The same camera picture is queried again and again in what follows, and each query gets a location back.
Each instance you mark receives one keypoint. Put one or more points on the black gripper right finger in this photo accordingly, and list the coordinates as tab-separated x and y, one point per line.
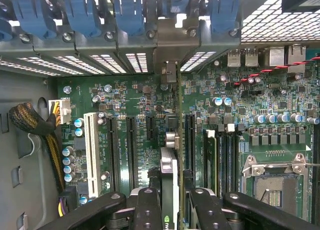
207	210

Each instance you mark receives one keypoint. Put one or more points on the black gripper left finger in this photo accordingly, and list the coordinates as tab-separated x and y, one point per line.
147	210

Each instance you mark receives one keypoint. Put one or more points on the black RAM slot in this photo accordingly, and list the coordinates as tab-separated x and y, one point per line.
236	150
229	165
220	165
315	190

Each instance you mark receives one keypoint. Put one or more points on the long black expansion slot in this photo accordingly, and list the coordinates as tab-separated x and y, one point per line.
113	152
132	152

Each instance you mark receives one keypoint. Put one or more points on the blue capped capacitor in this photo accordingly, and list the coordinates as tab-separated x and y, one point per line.
67	151
258	118
68	177
83	199
296	117
270	118
67	169
67	161
79	132
79	122
227	101
312	120
217	101
283	117

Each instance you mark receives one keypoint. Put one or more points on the CPU socket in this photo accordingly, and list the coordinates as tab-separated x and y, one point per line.
275	195

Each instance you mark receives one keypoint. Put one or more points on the black power connector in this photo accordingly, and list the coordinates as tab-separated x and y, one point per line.
71	197

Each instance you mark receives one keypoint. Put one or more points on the white expansion slot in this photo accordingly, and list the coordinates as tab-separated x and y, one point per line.
91	152

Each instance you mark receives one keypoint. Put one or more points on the short black expansion slot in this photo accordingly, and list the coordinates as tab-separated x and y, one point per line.
151	127

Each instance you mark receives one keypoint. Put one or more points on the green motherboard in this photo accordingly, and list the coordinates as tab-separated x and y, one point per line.
140	100

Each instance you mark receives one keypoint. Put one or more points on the thin metal locking lever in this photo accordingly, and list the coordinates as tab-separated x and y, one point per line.
313	164

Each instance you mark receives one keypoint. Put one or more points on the white power connector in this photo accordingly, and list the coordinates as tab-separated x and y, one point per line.
63	110

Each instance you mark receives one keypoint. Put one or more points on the open black PC case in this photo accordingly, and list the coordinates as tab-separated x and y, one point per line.
25	165

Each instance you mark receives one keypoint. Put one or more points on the silver USB port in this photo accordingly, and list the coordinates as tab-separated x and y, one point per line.
251	58
234	59

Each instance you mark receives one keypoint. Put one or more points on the large silver port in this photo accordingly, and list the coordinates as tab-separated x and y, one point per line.
277	56

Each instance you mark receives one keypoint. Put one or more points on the tall silver network port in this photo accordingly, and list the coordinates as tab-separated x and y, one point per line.
296	59

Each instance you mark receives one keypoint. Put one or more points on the silver slot screw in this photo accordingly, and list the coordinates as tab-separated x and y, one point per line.
233	31
150	34
192	32
67	36
109	35
25	37

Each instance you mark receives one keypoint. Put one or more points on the blue slot clip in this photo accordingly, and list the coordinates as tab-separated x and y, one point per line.
32	18
222	13
128	15
80	15

